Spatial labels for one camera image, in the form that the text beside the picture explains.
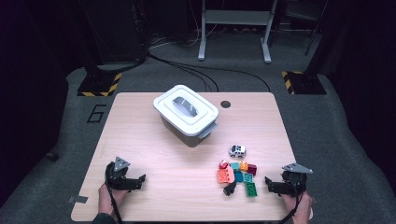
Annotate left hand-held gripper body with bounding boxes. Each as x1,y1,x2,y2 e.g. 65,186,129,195
105,156,134,191

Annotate white box lid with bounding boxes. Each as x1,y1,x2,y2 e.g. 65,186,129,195
152,84,219,138

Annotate white toy car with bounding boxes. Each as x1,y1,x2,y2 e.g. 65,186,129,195
228,144,248,159

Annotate left hand-held gripper cable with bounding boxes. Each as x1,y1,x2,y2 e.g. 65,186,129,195
106,180,124,224

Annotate orange toy brick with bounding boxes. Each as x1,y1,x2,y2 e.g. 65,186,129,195
217,168,231,184

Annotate black floor cable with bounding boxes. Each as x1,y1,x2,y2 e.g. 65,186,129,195
146,50,220,93
174,62,272,93

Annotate black toy piece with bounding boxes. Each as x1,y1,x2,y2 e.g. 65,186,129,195
222,180,238,197

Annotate salmon pink toy brick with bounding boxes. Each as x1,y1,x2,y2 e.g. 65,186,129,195
225,165,236,183

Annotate white floor cables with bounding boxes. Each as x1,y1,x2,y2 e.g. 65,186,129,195
148,29,204,50

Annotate person's right hand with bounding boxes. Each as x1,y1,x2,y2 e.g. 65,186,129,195
281,191,313,224

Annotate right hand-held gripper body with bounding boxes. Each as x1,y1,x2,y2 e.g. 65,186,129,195
279,162,314,197

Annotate black striped stand base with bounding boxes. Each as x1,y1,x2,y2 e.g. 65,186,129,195
77,69,123,97
281,70,327,95

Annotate transparent brown storage box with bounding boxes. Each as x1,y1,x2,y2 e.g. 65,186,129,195
159,113,219,148

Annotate white metal stand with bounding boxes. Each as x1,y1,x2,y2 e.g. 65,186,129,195
197,0,273,64

